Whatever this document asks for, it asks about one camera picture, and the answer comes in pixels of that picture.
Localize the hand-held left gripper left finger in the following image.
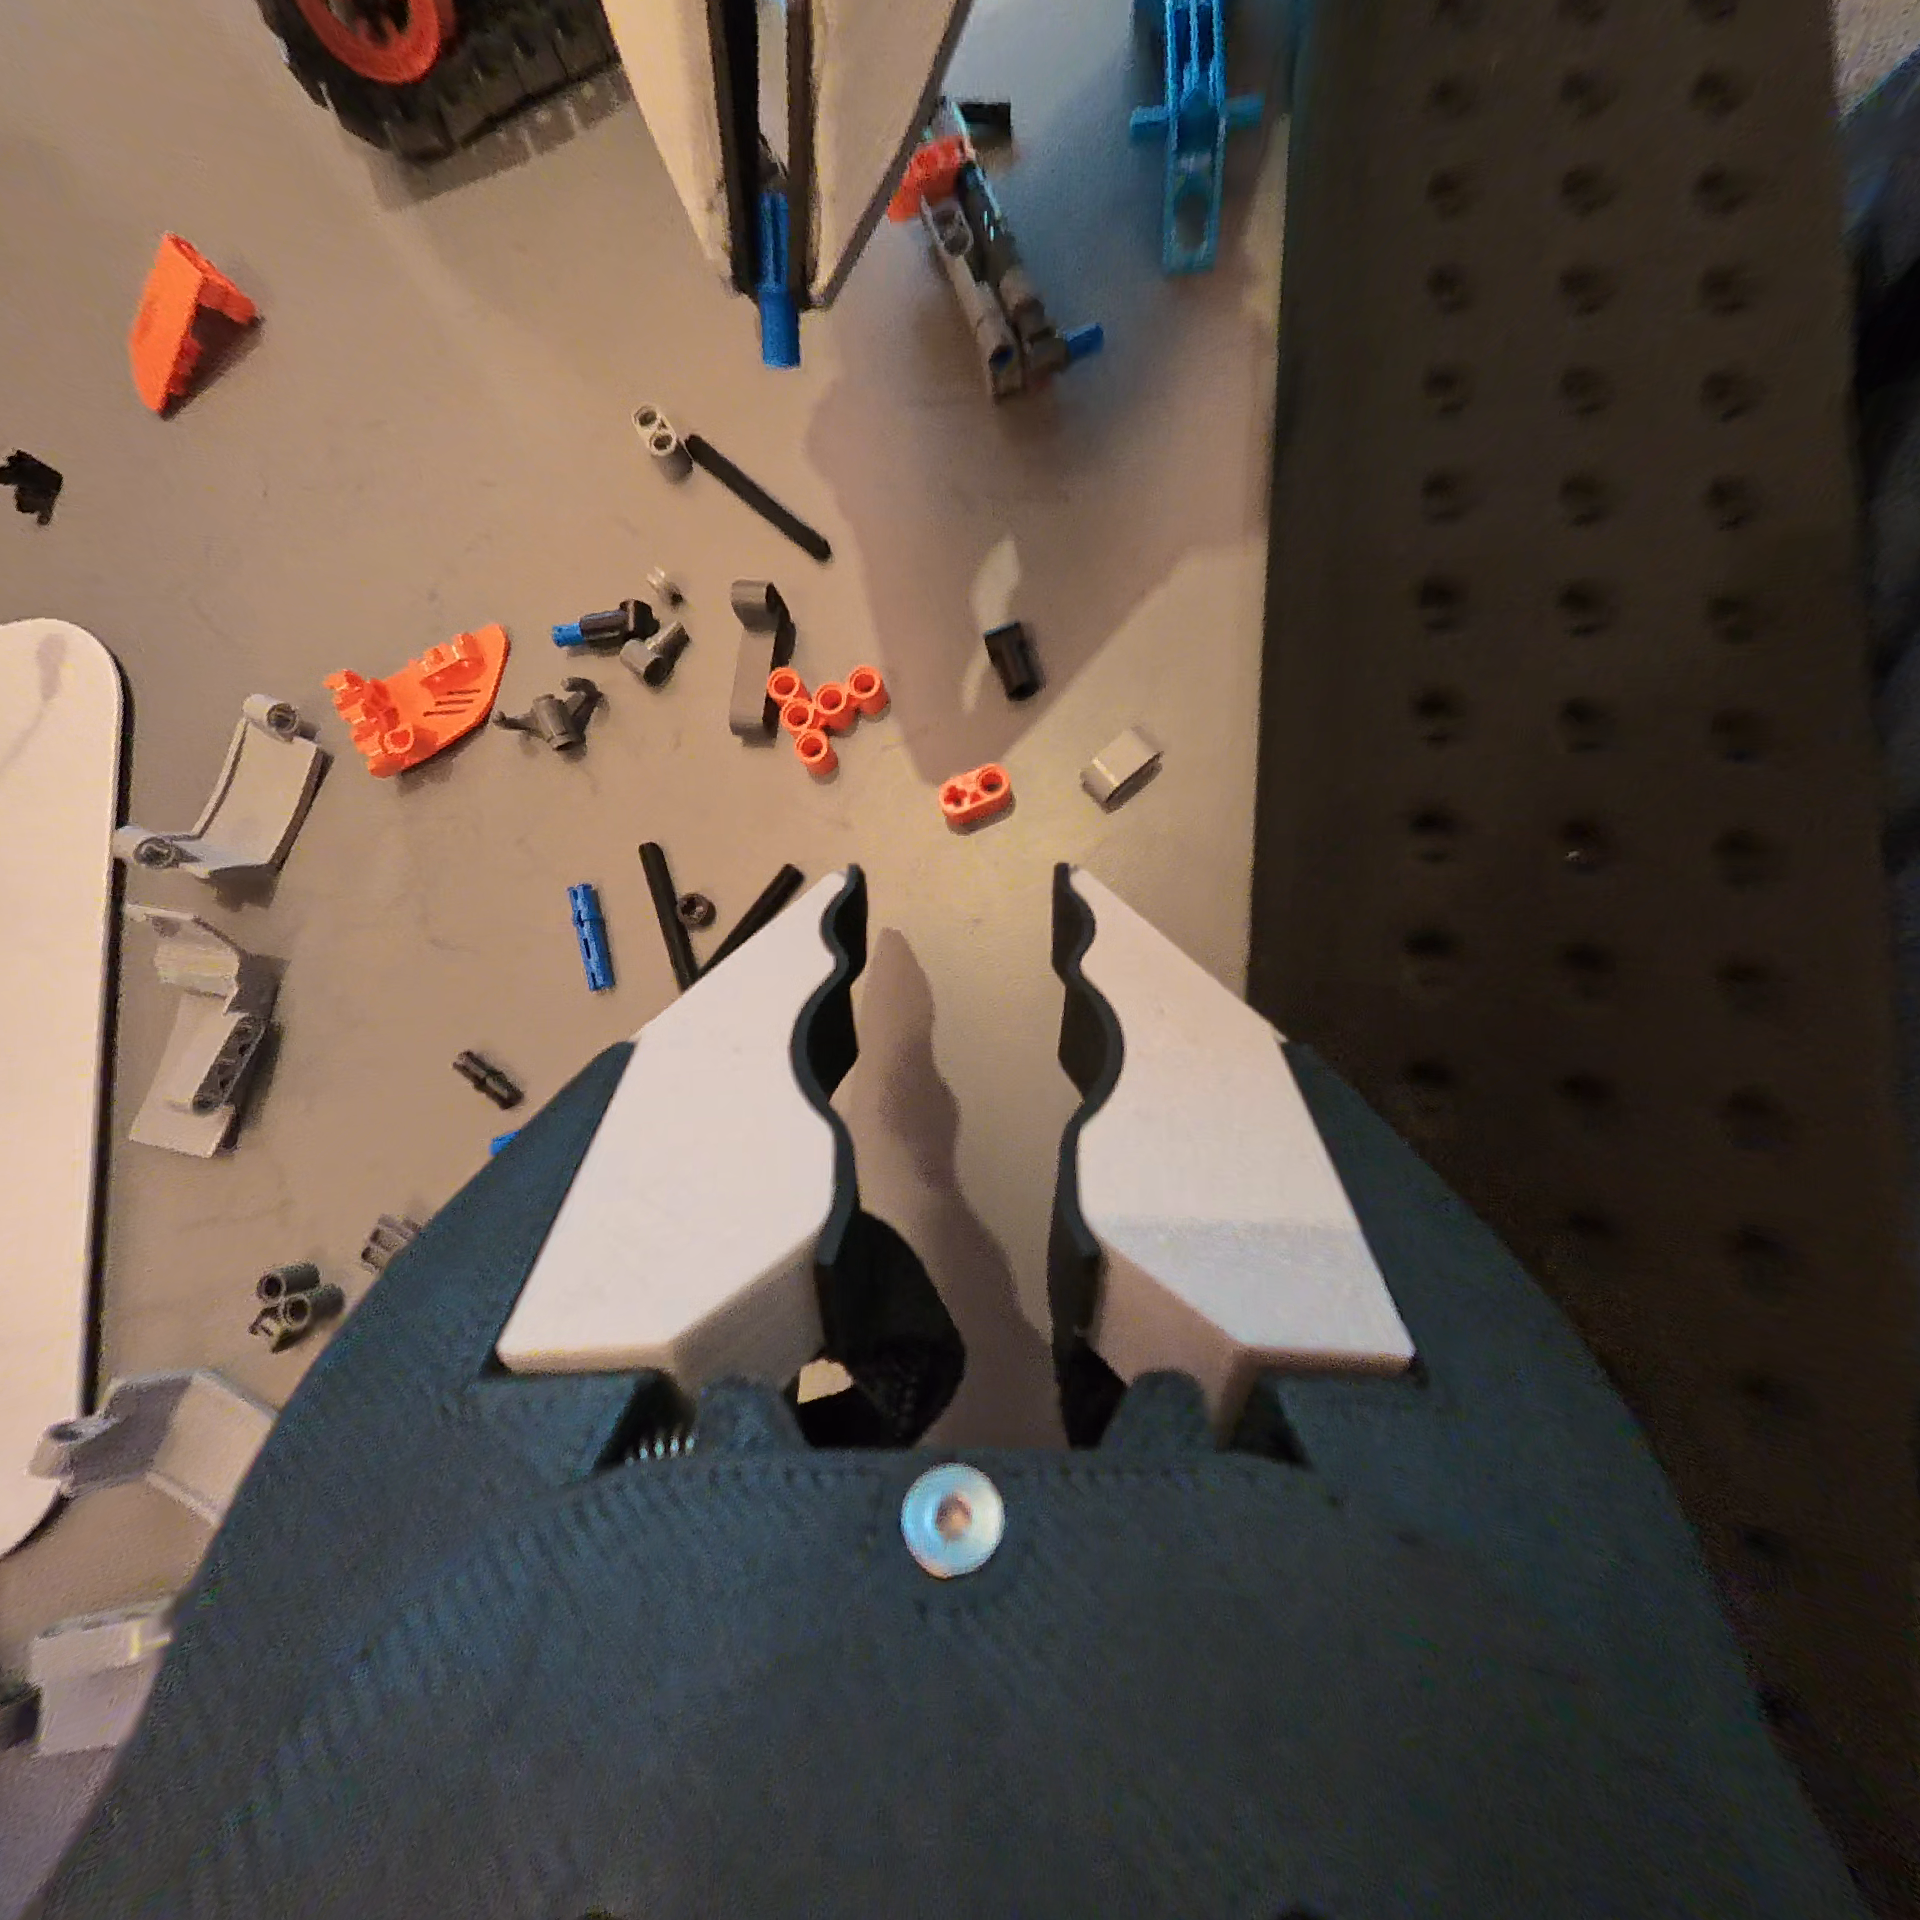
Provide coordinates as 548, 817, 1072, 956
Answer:
496, 866, 871, 1378

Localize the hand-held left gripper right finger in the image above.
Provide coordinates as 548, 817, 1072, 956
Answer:
1050, 862, 1419, 1383

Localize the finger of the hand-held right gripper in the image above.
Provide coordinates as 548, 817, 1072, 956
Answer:
602, 0, 772, 297
785, 0, 975, 314

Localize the orange short beam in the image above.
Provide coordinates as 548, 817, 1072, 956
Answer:
884, 136, 969, 225

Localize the grey toy actuator assembly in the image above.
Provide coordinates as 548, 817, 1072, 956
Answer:
884, 98, 1111, 401

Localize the grey tracked toy robot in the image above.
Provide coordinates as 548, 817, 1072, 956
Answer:
255, 0, 628, 167

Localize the black long axle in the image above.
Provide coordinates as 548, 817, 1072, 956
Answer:
687, 436, 831, 566
636, 838, 701, 994

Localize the black medium axle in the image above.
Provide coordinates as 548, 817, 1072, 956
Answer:
701, 862, 807, 969

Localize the light blue separator tool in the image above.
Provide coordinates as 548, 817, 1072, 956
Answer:
1126, 0, 1267, 279

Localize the dark grey double connector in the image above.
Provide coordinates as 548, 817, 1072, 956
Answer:
249, 1265, 350, 1349

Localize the dark grey hook piece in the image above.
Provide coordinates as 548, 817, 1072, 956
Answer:
493, 676, 609, 757

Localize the orange T-shaped connector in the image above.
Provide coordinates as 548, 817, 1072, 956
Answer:
763, 659, 891, 780

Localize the dark grey angled beam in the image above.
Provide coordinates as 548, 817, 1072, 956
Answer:
728, 579, 798, 740

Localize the orange angled panel piece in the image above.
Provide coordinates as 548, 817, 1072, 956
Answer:
126, 233, 264, 418
322, 620, 513, 780

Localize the black studded foam mat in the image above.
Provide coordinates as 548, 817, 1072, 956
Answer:
1246, 0, 1920, 1920

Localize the white stand with wooden tray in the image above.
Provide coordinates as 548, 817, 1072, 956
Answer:
0, 619, 132, 1565

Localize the person's torso in blue sweater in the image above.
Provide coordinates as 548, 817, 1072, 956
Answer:
1835, 37, 1920, 751

